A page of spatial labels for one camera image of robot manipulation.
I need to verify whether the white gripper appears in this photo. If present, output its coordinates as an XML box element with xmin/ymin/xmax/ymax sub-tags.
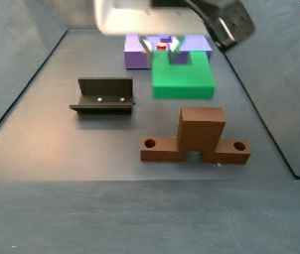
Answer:
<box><xmin>92</xmin><ymin>0</ymin><xmax>207</xmax><ymax>55</ymax></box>

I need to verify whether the green U-shaped block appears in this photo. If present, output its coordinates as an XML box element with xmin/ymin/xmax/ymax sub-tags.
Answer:
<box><xmin>151</xmin><ymin>52</ymin><xmax>217</xmax><ymax>99</ymax></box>

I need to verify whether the purple board with cross slot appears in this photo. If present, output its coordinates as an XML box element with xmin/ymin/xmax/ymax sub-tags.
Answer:
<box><xmin>123</xmin><ymin>34</ymin><xmax>213</xmax><ymax>69</ymax></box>

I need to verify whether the red cylindrical peg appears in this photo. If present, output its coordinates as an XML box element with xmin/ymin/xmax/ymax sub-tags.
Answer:
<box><xmin>157</xmin><ymin>43</ymin><xmax>166</xmax><ymax>51</ymax></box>

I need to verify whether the brown T-shaped block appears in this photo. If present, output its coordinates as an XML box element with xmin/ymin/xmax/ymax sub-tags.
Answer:
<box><xmin>141</xmin><ymin>107</ymin><xmax>250</xmax><ymax>164</ymax></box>

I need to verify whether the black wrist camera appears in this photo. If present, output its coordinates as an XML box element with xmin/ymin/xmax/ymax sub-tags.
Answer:
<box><xmin>183</xmin><ymin>0</ymin><xmax>254</xmax><ymax>53</ymax></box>

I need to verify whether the black angle bracket fixture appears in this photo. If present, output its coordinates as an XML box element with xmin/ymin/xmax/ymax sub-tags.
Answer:
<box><xmin>70</xmin><ymin>77</ymin><xmax>134</xmax><ymax>113</ymax></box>

